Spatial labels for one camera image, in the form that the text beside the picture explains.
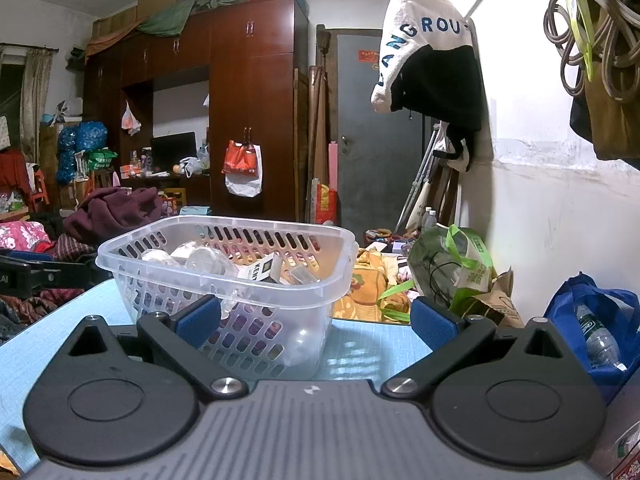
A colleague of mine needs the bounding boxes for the brown wooden wardrobe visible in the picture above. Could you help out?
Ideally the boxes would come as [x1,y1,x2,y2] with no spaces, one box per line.
[82,0,311,223]

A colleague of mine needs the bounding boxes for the red and white plastic bag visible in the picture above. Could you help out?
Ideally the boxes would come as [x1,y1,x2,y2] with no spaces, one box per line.
[222,139,263,198]

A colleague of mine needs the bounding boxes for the beige curtain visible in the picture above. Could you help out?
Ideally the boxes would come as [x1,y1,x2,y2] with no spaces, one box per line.
[19,48,54,152]

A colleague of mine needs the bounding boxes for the blue plastic sacks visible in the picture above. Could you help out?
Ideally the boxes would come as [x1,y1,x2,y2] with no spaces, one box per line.
[56,121,109,184]

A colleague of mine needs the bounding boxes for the blue shopping bag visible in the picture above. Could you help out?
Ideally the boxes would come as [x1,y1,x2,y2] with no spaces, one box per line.
[543,272,640,404]

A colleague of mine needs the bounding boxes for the white and black hanging jacket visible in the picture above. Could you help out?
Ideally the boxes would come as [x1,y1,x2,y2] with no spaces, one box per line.
[371,0,489,173]

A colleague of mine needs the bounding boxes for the light blue cutting mat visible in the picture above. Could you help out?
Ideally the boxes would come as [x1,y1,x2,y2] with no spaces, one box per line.
[0,277,427,461]

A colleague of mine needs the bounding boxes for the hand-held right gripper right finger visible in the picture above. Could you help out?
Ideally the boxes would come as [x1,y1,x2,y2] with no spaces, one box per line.
[381,296,576,397]

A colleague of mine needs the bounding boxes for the plastic-wrapped cigarette pack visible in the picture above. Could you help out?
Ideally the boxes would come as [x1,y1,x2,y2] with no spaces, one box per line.
[236,252,284,285]

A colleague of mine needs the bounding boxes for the leaning wooden boards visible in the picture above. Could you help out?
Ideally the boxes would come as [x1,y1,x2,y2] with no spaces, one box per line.
[306,65,339,226]

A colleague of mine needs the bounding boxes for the red floor bag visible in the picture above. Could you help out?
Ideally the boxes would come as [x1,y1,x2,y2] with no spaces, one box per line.
[314,183,339,226]

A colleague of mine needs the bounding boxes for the brown hanging cloth bag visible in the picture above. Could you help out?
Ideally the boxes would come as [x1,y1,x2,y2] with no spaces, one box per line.
[570,60,640,162]

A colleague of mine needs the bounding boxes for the small clear container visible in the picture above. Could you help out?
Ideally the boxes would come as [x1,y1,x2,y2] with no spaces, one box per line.
[287,265,321,287]

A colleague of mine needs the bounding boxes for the metal crutch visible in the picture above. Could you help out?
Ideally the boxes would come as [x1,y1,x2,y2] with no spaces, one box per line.
[395,121,452,234]

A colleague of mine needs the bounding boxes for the grey door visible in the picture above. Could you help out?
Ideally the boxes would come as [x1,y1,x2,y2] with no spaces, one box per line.
[336,29,442,234]

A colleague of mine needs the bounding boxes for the black monitor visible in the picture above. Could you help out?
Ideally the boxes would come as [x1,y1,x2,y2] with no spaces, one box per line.
[150,131,198,174]

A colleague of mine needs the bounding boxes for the maroon cloth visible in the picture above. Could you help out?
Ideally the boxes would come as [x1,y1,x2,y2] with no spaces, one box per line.
[63,187,167,249]

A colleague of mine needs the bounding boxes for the striped dark cloth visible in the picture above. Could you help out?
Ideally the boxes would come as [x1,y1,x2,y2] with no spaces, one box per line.
[0,287,87,342]

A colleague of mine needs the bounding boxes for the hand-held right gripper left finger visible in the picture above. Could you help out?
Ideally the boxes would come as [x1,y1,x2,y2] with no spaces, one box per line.
[67,294,249,401]

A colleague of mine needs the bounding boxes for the small white hanging bag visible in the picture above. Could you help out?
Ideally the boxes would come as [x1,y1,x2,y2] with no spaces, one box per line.
[121,101,143,136]

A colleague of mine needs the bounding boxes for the green and white shopping bag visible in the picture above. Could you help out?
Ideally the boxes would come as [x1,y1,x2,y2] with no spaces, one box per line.
[377,224,497,324]

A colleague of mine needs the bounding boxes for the yellow-green strap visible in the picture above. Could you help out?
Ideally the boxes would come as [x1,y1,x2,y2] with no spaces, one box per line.
[552,0,599,82]

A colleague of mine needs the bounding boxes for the orange patterned blanket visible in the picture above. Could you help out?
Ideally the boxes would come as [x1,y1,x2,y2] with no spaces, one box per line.
[332,249,417,324]

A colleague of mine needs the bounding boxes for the green cloth bundle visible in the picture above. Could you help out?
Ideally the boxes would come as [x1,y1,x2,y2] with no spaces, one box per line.
[137,0,252,39]

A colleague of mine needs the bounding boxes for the green plastic basket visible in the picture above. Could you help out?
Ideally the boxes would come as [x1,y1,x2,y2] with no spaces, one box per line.
[87,148,119,171]

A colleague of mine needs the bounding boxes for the brown paper bag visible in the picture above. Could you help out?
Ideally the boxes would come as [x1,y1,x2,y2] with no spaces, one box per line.
[452,267,524,329]

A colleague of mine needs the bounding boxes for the clear plastic water bottle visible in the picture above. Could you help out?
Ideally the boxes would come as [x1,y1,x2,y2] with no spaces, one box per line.
[575,305,627,372]

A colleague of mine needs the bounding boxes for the clear plastic basket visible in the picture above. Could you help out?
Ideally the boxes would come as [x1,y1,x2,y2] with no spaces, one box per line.
[95,216,360,382]

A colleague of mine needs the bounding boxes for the red plastic stool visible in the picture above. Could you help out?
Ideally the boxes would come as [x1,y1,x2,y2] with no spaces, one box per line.
[27,169,51,212]

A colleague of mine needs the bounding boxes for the pink floral cloth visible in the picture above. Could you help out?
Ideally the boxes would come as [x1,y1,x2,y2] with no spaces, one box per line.
[0,220,52,254]

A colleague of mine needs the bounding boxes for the coiled beige cable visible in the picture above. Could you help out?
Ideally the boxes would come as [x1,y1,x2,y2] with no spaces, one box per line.
[544,0,640,107]

